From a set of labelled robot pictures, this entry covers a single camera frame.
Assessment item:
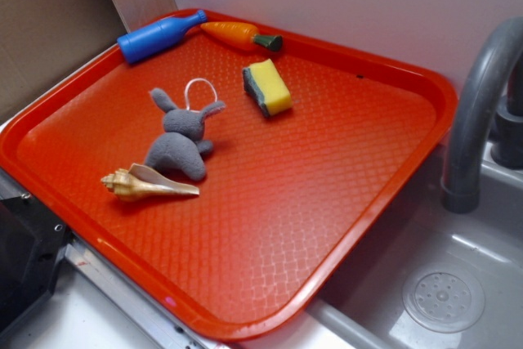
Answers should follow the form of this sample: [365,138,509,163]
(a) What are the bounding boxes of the yellow green sponge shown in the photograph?
[242,59,293,118]

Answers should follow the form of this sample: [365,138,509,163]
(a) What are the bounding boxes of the grey plush bunny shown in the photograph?
[145,87,226,181]

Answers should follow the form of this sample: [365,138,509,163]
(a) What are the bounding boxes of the blue toy bottle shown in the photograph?
[117,10,208,64]

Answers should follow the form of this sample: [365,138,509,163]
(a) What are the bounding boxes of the dark grey faucet knob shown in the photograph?
[491,63,522,169]

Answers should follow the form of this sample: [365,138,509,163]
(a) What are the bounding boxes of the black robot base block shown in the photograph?
[1,171,70,341]

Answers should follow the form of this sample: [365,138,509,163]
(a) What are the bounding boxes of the aluminium frame rail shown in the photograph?
[65,239,221,348]

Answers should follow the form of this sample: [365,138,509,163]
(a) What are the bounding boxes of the brown cardboard panel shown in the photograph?
[1,0,125,121]

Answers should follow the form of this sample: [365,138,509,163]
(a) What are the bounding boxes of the red plastic tray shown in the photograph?
[1,28,457,342]

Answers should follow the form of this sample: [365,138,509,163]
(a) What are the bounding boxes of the orange toy carrot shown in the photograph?
[200,21,284,51]

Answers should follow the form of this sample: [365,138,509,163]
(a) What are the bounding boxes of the beige conch seashell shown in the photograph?
[101,163,200,202]

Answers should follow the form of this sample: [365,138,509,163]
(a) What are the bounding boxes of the grey toy faucet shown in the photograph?
[441,16,522,213]

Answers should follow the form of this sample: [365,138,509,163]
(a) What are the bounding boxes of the grey toy sink basin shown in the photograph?
[309,150,522,348]

